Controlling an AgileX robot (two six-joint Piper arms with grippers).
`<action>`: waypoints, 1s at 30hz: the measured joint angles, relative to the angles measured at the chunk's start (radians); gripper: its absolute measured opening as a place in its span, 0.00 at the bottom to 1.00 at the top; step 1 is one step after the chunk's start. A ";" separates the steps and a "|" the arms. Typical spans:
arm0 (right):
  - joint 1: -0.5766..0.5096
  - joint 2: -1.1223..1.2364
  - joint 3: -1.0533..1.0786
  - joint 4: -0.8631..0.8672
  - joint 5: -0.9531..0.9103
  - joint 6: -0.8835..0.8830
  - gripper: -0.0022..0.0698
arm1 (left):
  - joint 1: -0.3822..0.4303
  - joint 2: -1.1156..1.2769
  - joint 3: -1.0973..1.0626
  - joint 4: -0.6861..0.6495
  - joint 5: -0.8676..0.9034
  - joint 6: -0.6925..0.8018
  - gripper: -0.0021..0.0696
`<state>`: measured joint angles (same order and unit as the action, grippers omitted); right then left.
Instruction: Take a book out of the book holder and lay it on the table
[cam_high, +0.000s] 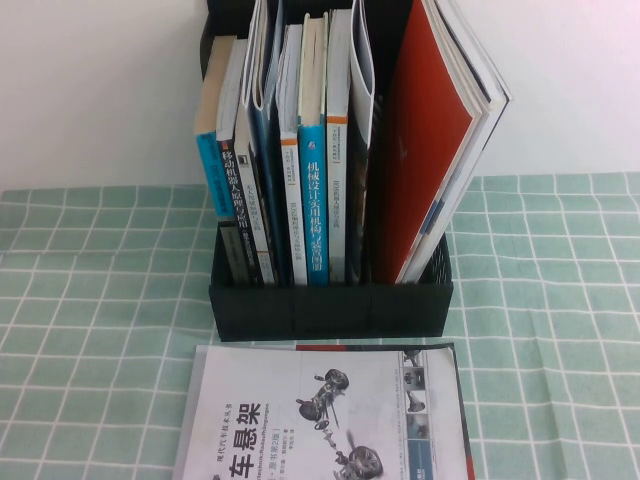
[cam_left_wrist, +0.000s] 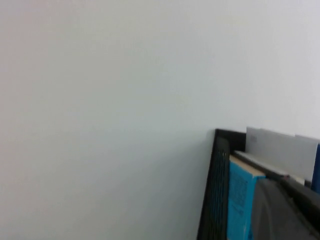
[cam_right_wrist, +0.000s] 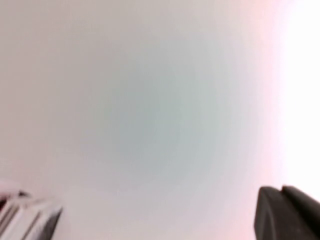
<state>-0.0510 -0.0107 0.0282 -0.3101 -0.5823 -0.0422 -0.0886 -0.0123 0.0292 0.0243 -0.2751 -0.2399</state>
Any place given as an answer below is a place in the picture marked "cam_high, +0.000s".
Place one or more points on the black spine robot book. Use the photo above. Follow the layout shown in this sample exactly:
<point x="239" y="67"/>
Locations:
<point x="230" y="175"/>

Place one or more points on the cyan spine book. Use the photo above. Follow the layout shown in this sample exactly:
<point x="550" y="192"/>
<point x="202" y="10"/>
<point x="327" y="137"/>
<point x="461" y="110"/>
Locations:
<point x="211" y="170"/>

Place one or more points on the dark grey spine book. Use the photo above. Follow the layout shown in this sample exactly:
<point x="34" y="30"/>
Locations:
<point x="235" y="255"/>

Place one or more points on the blue spine mechanical design book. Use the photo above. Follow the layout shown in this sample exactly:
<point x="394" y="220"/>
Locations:
<point x="315" y="200"/>

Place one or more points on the blue cover magazine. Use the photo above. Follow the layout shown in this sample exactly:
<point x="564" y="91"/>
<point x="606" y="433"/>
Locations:
<point x="265" y="150"/>

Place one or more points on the red cover magazine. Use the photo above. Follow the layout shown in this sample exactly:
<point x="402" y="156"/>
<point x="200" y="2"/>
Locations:
<point x="420" y="150"/>

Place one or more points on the white car suspension book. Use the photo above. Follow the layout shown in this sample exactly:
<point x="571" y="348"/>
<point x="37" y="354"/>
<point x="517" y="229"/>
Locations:
<point x="280" y="390"/>

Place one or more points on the green checked tablecloth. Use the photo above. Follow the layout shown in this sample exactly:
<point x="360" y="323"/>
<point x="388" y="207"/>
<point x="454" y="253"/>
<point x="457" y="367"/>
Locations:
<point x="550" y="300"/>

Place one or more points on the black mesh book holder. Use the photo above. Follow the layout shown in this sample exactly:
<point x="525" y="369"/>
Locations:
<point x="330" y="310"/>

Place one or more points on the grey spine thin book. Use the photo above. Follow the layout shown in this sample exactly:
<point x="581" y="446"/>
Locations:
<point x="253" y="205"/>

